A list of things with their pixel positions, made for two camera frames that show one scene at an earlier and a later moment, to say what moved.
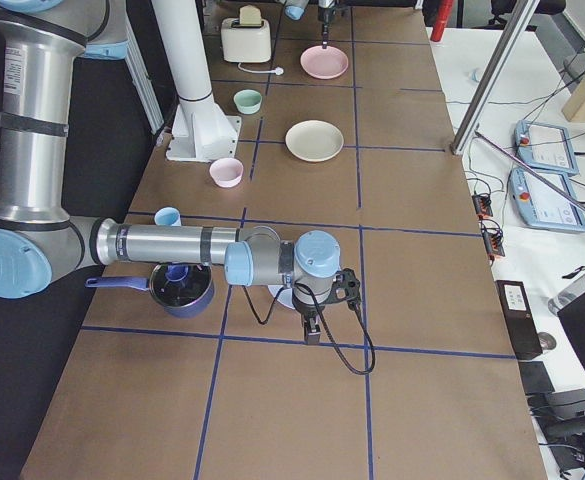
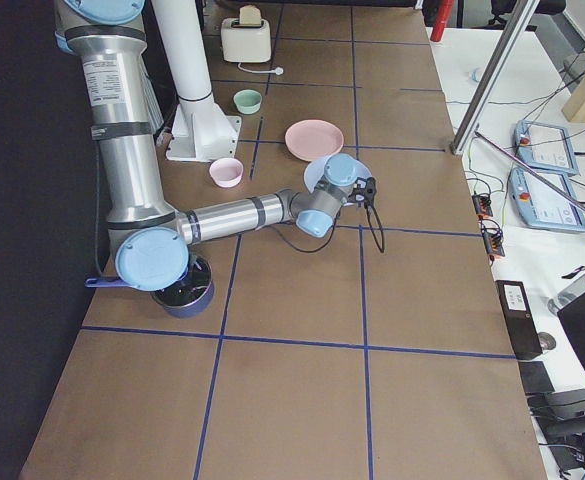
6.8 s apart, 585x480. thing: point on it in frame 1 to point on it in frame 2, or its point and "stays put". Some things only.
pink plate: (324, 62) to (313, 139)
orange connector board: (483, 205) stays put
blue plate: (285, 296) to (315, 170)
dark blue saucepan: (182, 290) stays put
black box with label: (519, 318) stays put
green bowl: (248, 101) stays put
